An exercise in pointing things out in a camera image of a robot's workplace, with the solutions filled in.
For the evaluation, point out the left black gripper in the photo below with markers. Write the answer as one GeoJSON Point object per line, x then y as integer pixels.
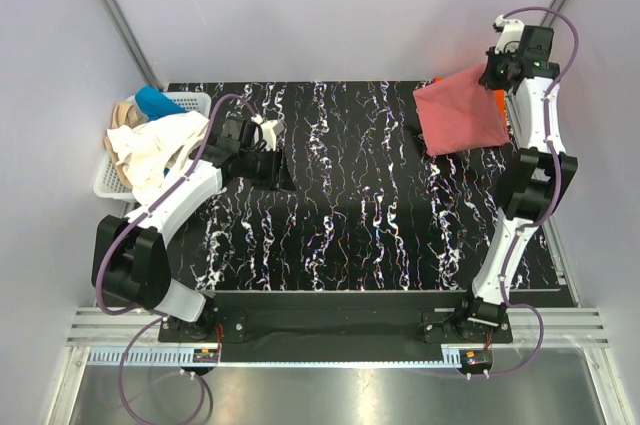
{"type": "Point", "coordinates": [279, 178]}

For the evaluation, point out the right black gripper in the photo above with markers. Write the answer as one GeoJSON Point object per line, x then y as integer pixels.
{"type": "Point", "coordinates": [486, 79]}

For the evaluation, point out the salmon pink t-shirt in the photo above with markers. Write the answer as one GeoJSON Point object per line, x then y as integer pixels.
{"type": "Point", "coordinates": [442, 136]}

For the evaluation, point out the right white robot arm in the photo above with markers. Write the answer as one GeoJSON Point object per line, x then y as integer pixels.
{"type": "Point", "coordinates": [534, 181]}

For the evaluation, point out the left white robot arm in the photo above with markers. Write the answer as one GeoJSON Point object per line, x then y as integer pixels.
{"type": "Point", "coordinates": [131, 263]}

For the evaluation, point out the folded orange t-shirt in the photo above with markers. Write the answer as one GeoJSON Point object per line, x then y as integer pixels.
{"type": "Point", "coordinates": [465, 101]}

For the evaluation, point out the white t-shirt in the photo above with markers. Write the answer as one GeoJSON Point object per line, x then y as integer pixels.
{"type": "Point", "coordinates": [155, 154]}

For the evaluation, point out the blue t-shirt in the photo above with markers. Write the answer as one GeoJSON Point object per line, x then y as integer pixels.
{"type": "Point", "coordinates": [155, 105]}

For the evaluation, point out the beige t-shirt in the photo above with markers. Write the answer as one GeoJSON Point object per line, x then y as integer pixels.
{"type": "Point", "coordinates": [124, 114]}

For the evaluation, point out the white plastic laundry basket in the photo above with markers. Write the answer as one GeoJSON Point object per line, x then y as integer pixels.
{"type": "Point", "coordinates": [107, 184]}

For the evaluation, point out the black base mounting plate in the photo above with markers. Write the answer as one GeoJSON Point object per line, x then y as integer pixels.
{"type": "Point", "coordinates": [332, 328]}

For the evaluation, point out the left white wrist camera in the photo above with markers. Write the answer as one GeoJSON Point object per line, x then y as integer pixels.
{"type": "Point", "coordinates": [268, 133]}

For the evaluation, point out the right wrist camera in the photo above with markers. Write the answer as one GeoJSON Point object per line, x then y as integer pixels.
{"type": "Point", "coordinates": [510, 31]}

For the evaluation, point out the left aluminium frame post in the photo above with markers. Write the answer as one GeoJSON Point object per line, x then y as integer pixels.
{"type": "Point", "coordinates": [131, 43]}

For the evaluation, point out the white slotted cable duct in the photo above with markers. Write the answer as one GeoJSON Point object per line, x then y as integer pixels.
{"type": "Point", "coordinates": [196, 357]}

